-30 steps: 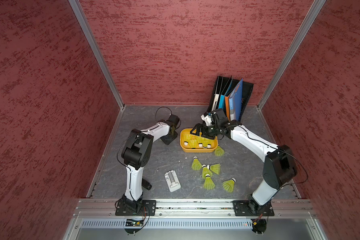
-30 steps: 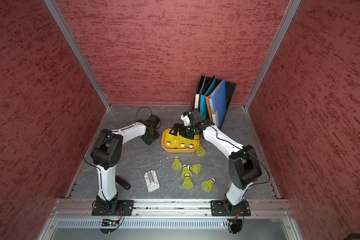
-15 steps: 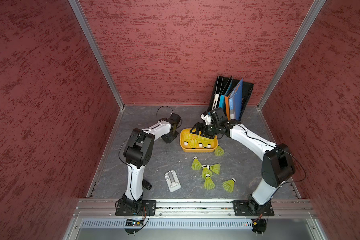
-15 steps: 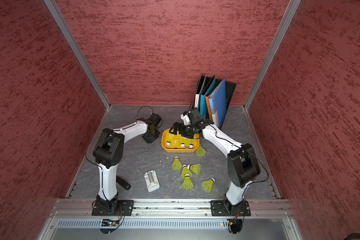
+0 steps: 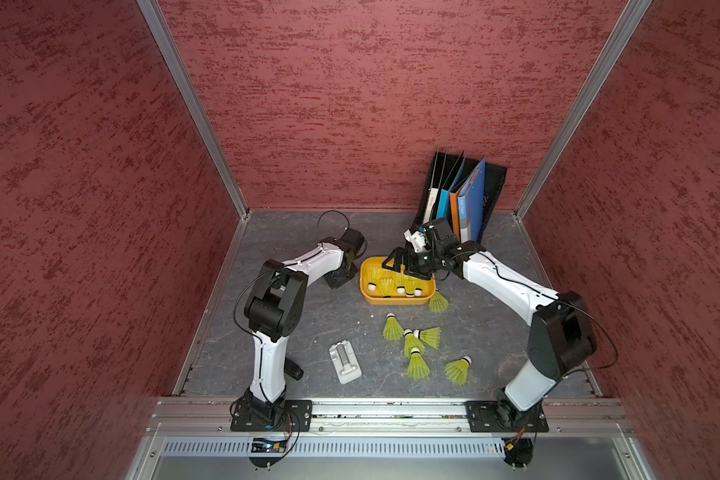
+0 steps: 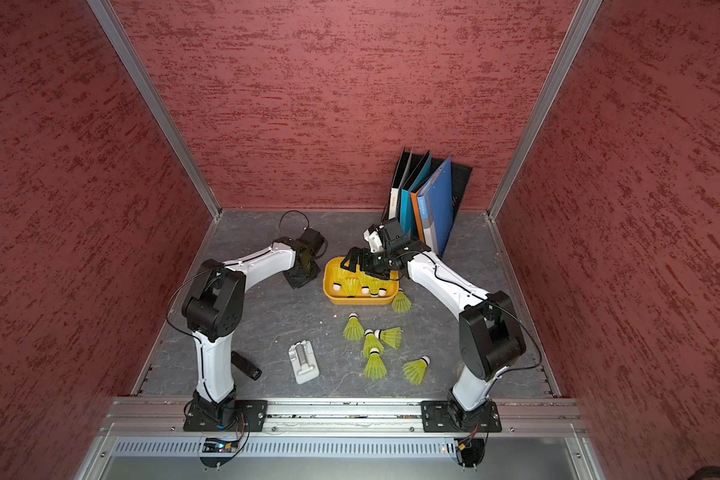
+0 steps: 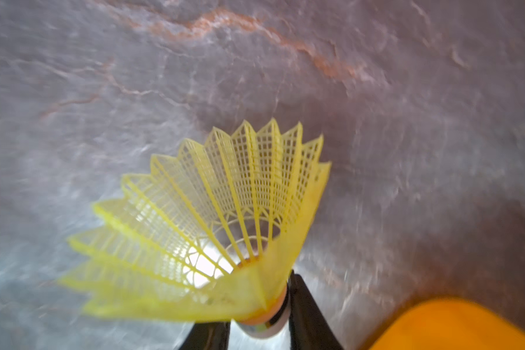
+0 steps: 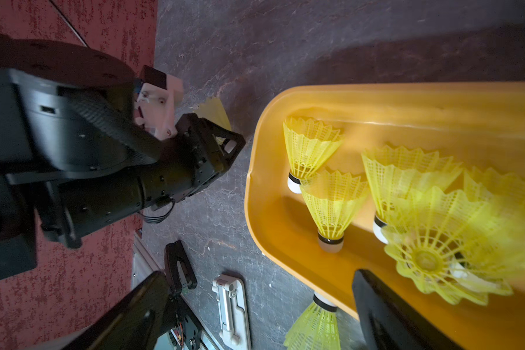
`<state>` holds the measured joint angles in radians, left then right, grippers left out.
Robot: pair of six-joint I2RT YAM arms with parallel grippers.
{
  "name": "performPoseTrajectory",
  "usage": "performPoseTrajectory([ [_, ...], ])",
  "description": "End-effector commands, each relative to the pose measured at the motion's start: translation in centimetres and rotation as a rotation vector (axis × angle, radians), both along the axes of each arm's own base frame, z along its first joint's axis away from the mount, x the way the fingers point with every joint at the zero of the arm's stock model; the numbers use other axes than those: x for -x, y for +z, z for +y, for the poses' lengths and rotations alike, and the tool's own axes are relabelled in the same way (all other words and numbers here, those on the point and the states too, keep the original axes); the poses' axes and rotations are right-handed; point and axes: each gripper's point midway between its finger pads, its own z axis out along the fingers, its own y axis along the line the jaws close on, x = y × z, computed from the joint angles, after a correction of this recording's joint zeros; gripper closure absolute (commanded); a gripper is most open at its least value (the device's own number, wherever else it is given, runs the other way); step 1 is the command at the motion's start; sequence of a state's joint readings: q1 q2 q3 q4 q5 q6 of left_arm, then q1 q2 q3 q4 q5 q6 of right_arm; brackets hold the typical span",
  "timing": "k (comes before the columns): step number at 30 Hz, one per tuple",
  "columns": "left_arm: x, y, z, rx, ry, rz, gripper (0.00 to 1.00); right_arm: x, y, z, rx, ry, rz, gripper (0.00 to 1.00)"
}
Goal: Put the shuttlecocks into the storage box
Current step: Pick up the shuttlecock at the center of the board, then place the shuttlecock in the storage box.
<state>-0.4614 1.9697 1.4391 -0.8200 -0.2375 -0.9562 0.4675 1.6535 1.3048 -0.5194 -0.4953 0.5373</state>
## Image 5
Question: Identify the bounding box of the blue folder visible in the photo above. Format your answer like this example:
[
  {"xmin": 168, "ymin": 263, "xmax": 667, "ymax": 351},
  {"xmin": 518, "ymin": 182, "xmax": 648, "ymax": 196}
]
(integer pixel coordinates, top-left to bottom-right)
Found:
[{"xmin": 457, "ymin": 158, "xmax": 486, "ymax": 242}]

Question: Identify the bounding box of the yellow plastic storage box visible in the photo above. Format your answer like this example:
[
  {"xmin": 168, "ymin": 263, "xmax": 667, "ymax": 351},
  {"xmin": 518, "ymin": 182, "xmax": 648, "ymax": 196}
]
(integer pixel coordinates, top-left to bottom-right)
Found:
[{"xmin": 359, "ymin": 256, "xmax": 436, "ymax": 306}]

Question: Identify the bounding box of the yellow shuttlecock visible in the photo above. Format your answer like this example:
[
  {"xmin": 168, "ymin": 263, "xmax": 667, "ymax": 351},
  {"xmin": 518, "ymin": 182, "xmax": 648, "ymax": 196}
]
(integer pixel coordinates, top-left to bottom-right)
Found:
[
  {"xmin": 377, "ymin": 277, "xmax": 397, "ymax": 298},
  {"xmin": 444, "ymin": 356, "xmax": 472, "ymax": 386},
  {"xmin": 413, "ymin": 327, "xmax": 442, "ymax": 350},
  {"xmin": 403, "ymin": 329, "xmax": 426, "ymax": 358},
  {"xmin": 382, "ymin": 312, "xmax": 404, "ymax": 341},
  {"xmin": 366, "ymin": 266, "xmax": 384, "ymax": 292},
  {"xmin": 428, "ymin": 291, "xmax": 450, "ymax": 314},
  {"xmin": 407, "ymin": 347, "xmax": 431, "ymax": 380}
]

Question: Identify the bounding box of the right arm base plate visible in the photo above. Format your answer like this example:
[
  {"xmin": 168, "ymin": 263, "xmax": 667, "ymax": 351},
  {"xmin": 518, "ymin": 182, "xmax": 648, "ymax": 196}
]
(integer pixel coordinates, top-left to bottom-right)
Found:
[{"xmin": 464, "ymin": 401, "xmax": 549, "ymax": 434}]

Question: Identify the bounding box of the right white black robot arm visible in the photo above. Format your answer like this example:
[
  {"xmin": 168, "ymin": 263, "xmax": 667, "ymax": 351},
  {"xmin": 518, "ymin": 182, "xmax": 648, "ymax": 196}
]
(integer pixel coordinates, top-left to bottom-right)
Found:
[{"xmin": 382, "ymin": 241, "xmax": 597, "ymax": 425}]

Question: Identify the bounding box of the teal folder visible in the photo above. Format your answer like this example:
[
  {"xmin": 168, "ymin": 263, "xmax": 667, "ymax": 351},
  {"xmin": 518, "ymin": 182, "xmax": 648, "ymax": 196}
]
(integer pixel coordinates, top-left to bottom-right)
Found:
[{"xmin": 433, "ymin": 151, "xmax": 465, "ymax": 219}]

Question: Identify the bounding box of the white folder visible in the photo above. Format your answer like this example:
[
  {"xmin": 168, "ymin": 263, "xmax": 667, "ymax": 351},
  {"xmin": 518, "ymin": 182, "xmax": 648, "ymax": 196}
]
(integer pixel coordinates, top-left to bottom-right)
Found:
[{"xmin": 422, "ymin": 151, "xmax": 447, "ymax": 223}]

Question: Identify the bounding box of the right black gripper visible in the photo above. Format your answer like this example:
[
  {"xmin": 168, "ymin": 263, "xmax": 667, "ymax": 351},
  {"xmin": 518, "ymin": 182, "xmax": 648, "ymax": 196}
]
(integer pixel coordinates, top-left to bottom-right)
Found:
[{"xmin": 383, "ymin": 246, "xmax": 443, "ymax": 279}]

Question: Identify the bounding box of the yellow shuttlecock top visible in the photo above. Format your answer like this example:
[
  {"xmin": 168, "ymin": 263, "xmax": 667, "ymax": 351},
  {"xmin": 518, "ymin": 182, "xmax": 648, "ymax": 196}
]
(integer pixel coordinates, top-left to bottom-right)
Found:
[{"xmin": 366, "ymin": 266, "xmax": 384, "ymax": 292}]

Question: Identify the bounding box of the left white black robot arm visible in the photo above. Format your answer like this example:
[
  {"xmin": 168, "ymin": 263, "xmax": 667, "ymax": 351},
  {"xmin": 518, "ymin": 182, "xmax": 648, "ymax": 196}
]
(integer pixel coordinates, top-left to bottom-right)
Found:
[{"xmin": 244, "ymin": 228, "xmax": 365, "ymax": 424}]

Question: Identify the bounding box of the black file rack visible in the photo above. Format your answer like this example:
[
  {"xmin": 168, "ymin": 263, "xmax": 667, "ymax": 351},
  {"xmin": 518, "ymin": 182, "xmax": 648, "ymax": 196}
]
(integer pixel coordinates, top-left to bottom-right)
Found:
[{"xmin": 413, "ymin": 153, "xmax": 507, "ymax": 242}]

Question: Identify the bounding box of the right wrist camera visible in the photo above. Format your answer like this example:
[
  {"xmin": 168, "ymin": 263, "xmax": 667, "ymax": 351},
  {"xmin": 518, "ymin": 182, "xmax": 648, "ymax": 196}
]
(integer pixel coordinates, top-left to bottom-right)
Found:
[{"xmin": 404, "ymin": 218, "xmax": 459, "ymax": 253}]

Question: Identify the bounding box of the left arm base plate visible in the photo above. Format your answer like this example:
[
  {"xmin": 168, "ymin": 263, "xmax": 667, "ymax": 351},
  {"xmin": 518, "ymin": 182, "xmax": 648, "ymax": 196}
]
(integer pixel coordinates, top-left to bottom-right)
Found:
[{"xmin": 229, "ymin": 397, "xmax": 313, "ymax": 433}]

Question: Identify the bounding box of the orange folder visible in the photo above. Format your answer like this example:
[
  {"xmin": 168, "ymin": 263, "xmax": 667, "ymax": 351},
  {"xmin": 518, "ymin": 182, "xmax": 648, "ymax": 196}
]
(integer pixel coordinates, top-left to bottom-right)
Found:
[{"xmin": 449, "ymin": 192, "xmax": 461, "ymax": 239}]

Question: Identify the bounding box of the white phone stand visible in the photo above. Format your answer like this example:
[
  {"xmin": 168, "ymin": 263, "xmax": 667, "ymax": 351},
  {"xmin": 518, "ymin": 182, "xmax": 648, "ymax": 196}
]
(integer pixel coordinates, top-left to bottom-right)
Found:
[{"xmin": 329, "ymin": 340, "xmax": 362, "ymax": 385}]

